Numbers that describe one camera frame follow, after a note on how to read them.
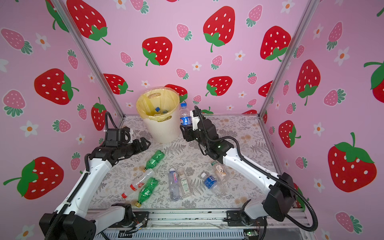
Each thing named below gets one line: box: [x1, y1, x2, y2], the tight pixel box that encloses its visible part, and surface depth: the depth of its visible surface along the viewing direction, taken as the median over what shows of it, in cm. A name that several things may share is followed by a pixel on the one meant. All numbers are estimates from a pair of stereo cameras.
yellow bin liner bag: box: [136, 86, 180, 122], surface depth 98 cm
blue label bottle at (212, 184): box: [201, 172, 226, 199], surface depth 83 cm
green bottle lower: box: [134, 177, 159, 208], surface depth 81 cm
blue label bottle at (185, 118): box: [179, 103, 193, 126], surface depth 72 cm
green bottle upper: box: [145, 150, 165, 170], surface depth 92 cm
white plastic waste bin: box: [143, 99, 181, 144], surface depth 95 cm
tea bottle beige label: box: [211, 160, 230, 182], surface depth 87 cm
